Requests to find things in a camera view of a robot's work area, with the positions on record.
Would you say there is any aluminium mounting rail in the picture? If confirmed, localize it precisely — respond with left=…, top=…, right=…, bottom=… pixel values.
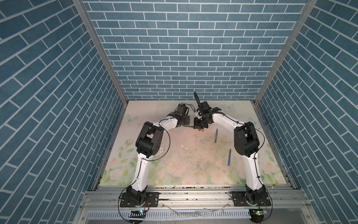
left=80, top=186, right=311, bottom=211

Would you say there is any blue pen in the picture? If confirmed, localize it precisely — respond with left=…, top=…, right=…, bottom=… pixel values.
left=227, top=148, right=232, bottom=166

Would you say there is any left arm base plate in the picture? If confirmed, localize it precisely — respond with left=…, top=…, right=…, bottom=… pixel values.
left=119, top=192, right=159, bottom=208

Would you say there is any green pen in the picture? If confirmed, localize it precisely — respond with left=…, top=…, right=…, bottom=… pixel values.
left=214, top=129, right=218, bottom=143
left=181, top=125, right=201, bottom=129

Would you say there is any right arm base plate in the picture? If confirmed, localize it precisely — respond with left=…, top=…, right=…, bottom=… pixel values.
left=228, top=191, right=272, bottom=207

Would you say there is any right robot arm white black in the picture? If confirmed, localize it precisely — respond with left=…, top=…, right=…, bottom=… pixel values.
left=194, top=98, right=267, bottom=206

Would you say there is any white perforated cable tray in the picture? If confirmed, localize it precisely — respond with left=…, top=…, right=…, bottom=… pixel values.
left=87, top=209, right=251, bottom=221

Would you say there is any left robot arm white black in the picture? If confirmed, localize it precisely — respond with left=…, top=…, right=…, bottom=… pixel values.
left=119, top=103, right=194, bottom=208

